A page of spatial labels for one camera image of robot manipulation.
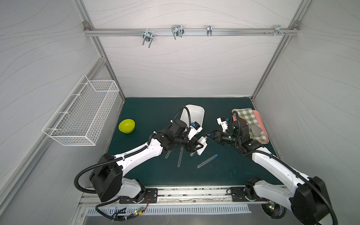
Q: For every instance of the pink tray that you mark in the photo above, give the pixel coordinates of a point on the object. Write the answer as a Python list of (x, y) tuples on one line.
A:
[(261, 123)]

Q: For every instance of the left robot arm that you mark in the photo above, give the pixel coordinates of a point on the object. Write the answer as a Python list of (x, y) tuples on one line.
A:
[(107, 178)]

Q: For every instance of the white vent strip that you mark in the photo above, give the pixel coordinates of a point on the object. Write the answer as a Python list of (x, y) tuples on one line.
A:
[(193, 209)]

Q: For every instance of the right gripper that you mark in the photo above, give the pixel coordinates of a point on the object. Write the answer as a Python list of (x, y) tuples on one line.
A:
[(218, 136)]

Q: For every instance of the green table mat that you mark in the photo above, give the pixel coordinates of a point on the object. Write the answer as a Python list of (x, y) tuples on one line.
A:
[(154, 114)]

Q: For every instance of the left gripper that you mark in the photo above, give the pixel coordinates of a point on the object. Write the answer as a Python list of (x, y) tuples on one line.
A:
[(191, 143)]

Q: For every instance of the aluminium top rail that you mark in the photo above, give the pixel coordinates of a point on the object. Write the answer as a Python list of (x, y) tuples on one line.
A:
[(194, 32)]

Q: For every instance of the white wire basket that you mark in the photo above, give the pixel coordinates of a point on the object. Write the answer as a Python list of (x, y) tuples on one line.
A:
[(81, 117)]

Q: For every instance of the metal spatula wooden handle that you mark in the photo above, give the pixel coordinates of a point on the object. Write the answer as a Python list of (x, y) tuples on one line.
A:
[(255, 129)]

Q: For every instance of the green checkered cloth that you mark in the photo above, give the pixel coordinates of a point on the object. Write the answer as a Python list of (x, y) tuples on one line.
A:
[(253, 121)]

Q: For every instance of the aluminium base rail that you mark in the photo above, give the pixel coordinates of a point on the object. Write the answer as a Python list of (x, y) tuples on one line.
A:
[(216, 195)]

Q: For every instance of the green bowl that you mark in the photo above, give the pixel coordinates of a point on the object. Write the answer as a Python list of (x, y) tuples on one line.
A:
[(127, 126)]

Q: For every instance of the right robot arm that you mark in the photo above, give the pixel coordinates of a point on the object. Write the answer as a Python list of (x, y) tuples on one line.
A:
[(306, 197)]

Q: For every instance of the metal hook clamp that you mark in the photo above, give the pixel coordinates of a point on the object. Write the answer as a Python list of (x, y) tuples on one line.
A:
[(147, 37), (209, 30), (177, 31), (277, 32)]

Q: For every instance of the white rectangular tray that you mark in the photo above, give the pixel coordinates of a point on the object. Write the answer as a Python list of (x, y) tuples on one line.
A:
[(192, 114)]

